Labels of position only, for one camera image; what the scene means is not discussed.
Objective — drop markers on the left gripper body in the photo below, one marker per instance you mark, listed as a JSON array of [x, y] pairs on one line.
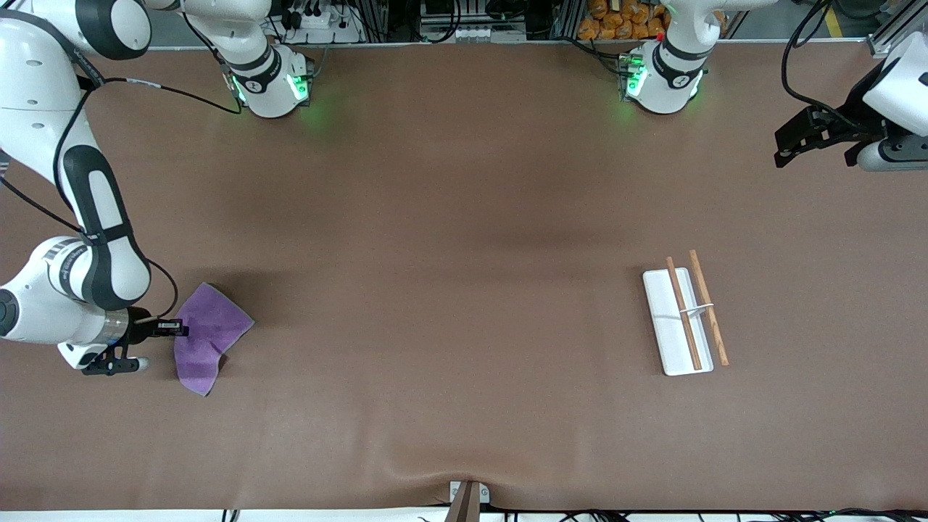
[[860, 104]]

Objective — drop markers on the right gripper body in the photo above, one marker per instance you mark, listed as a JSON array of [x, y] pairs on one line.
[[138, 331]]

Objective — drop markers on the purple towel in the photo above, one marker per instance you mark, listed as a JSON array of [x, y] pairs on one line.
[[210, 341]]

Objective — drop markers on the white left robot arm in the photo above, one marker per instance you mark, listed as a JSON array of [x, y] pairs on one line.
[[670, 72]]

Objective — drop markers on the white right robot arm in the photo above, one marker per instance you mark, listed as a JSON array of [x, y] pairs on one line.
[[94, 196]]

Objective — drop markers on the white rack with wooden rods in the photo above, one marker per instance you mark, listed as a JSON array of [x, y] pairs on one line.
[[670, 326]]

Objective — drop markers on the orange snack packets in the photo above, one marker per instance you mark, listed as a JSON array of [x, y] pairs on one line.
[[623, 18]]

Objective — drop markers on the brown table cover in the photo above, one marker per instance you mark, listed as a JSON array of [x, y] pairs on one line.
[[435, 290]]

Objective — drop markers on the white power strip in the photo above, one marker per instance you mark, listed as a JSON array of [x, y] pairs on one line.
[[326, 25]]

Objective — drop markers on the aluminium frame profile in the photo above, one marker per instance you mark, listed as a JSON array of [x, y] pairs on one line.
[[888, 36]]

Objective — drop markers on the metal mounting bracket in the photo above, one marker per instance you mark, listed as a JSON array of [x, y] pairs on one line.
[[484, 494]]

